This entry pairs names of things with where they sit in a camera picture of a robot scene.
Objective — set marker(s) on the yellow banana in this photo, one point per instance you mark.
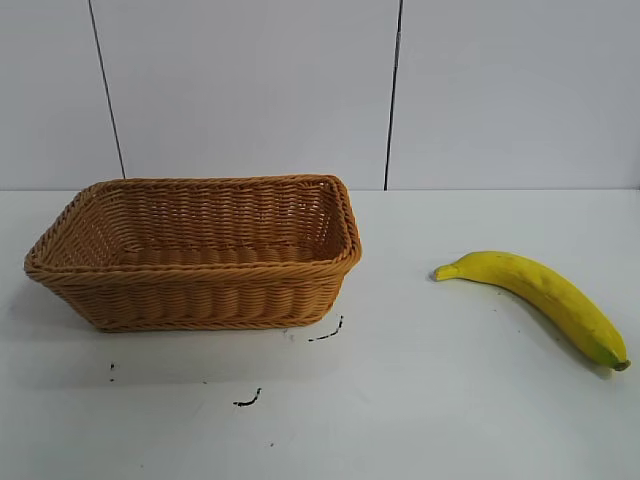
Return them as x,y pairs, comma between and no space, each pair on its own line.
545,295

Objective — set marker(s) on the brown woven wicker basket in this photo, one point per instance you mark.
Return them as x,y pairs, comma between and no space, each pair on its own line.
200,295

